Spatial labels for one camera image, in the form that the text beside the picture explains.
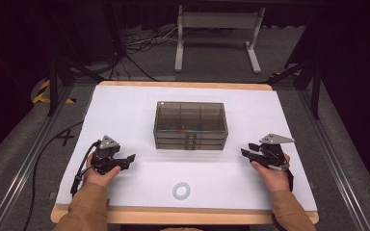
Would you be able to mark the aluminium floor rail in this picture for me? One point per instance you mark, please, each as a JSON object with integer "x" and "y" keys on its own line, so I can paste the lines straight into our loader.
{"x": 337, "y": 163}
{"x": 29, "y": 163}

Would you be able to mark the person's left hand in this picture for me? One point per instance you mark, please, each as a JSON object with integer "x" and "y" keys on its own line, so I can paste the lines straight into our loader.
{"x": 99, "y": 178}

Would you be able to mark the black metal stand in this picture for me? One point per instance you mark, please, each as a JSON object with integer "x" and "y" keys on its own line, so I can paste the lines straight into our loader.
{"x": 54, "y": 86}
{"x": 315, "y": 93}

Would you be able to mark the person's right hand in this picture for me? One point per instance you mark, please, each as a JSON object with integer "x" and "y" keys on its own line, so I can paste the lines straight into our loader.
{"x": 274, "y": 179}

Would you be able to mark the yellow black floor tape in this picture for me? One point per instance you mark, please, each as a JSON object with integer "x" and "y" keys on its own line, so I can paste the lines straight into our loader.
{"x": 40, "y": 93}

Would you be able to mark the white table sheet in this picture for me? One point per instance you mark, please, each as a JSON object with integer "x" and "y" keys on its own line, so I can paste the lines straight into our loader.
{"x": 128, "y": 109}

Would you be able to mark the grey metal table frame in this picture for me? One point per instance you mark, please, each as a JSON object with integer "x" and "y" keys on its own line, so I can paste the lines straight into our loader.
{"x": 218, "y": 20}

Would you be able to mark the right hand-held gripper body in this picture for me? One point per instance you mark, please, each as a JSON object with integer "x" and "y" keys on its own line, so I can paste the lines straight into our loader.
{"x": 271, "y": 154}

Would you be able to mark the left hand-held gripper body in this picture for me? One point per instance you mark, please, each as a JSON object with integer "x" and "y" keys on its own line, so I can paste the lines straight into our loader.
{"x": 104, "y": 157}

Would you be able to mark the smoky transparent drawer box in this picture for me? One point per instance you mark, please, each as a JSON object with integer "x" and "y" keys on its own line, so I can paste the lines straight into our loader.
{"x": 189, "y": 123}

